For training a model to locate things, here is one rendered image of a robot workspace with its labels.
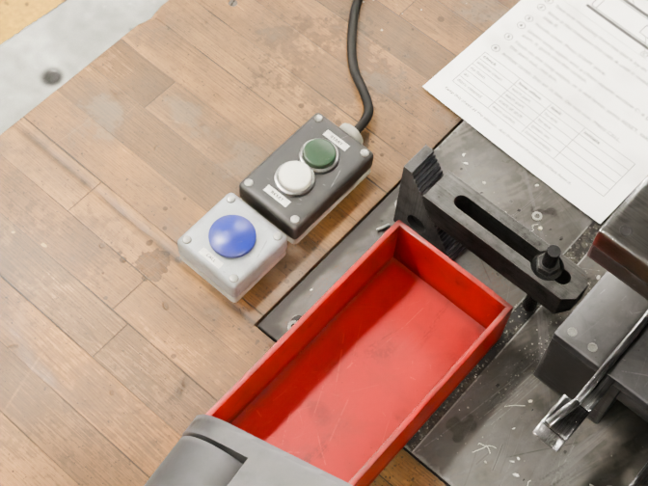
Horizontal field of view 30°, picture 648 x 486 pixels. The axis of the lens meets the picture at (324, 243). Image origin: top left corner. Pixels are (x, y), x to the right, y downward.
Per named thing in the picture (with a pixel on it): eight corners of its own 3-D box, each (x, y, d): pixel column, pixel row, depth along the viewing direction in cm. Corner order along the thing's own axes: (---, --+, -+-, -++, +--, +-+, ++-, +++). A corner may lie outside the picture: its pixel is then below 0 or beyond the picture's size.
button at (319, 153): (295, 164, 107) (296, 152, 105) (316, 144, 108) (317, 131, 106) (320, 183, 106) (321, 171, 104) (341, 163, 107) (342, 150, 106)
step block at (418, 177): (392, 220, 107) (403, 166, 99) (414, 199, 108) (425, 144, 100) (449, 263, 105) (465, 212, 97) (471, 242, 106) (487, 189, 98)
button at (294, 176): (271, 187, 106) (271, 175, 104) (293, 166, 107) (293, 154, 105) (295, 206, 105) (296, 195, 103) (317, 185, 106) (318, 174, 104)
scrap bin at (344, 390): (191, 457, 96) (186, 431, 90) (391, 252, 105) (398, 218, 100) (304, 558, 92) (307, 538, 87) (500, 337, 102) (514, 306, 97)
